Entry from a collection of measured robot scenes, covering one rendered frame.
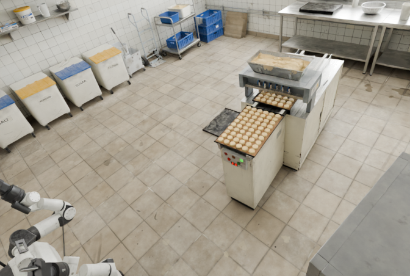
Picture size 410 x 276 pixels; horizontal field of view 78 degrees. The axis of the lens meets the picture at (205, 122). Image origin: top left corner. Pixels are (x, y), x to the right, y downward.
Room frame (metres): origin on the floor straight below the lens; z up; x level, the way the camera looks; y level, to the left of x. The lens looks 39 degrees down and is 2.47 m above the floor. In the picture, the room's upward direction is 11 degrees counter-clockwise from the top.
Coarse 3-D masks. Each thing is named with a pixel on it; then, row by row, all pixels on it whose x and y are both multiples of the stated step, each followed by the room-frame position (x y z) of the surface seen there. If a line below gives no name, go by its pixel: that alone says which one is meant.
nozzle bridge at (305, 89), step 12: (240, 72) 2.30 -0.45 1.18; (252, 72) 2.26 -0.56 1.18; (312, 72) 2.05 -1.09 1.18; (240, 84) 2.27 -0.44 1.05; (252, 84) 2.24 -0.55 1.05; (288, 84) 1.92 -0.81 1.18; (300, 84) 1.88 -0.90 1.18; (312, 84) 1.85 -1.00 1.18; (288, 96) 1.95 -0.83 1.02; (300, 96) 1.88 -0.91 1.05; (312, 96) 1.88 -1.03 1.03; (312, 108) 1.92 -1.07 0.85
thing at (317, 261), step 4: (316, 256) 0.24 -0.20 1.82; (320, 256) 0.24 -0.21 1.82; (312, 260) 0.23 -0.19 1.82; (316, 260) 0.23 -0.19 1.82; (320, 260) 0.23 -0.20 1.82; (324, 260) 0.23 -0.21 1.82; (312, 264) 0.22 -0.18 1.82; (316, 264) 0.22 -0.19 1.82; (320, 264) 0.22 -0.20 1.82; (324, 264) 0.22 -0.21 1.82; (308, 268) 0.23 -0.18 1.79; (312, 268) 0.22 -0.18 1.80; (316, 268) 0.22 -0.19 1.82; (320, 268) 0.21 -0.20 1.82; (308, 272) 0.23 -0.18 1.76; (312, 272) 0.22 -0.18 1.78; (316, 272) 0.21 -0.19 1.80; (320, 272) 0.21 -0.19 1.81
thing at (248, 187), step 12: (264, 108) 2.08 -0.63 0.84; (276, 132) 1.76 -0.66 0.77; (264, 144) 1.58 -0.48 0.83; (276, 144) 1.77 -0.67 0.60; (264, 156) 1.58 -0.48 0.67; (276, 156) 1.78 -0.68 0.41; (228, 168) 1.61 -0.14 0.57; (240, 168) 1.51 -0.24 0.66; (252, 168) 1.43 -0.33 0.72; (264, 168) 1.58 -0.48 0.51; (276, 168) 1.79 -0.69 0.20; (228, 180) 1.62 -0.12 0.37; (240, 180) 1.52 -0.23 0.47; (252, 180) 1.43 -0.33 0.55; (264, 180) 1.58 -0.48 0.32; (228, 192) 1.64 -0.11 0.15; (240, 192) 1.53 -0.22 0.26; (252, 192) 1.44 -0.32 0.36; (264, 192) 1.58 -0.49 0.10; (252, 204) 1.44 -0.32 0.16
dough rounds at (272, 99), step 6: (258, 96) 2.20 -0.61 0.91; (264, 96) 2.16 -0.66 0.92; (270, 96) 2.17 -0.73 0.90; (276, 96) 2.15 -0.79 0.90; (264, 102) 2.10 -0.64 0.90; (270, 102) 2.05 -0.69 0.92; (276, 102) 2.03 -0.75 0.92; (282, 102) 2.01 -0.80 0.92; (288, 102) 2.00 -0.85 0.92; (294, 102) 2.00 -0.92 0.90; (288, 108) 1.93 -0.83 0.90
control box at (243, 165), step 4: (224, 148) 1.61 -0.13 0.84; (224, 152) 1.58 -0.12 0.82; (228, 152) 1.56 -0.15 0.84; (232, 152) 1.55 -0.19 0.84; (224, 156) 1.59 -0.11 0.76; (228, 156) 1.56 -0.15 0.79; (236, 156) 1.50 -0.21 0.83; (240, 156) 1.48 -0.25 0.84; (244, 156) 1.47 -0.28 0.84; (224, 160) 1.59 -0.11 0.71; (232, 160) 1.53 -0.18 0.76; (236, 160) 1.50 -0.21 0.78; (244, 160) 1.44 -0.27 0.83; (232, 164) 1.53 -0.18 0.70; (240, 164) 1.47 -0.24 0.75; (244, 164) 1.44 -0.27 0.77; (244, 168) 1.45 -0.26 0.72
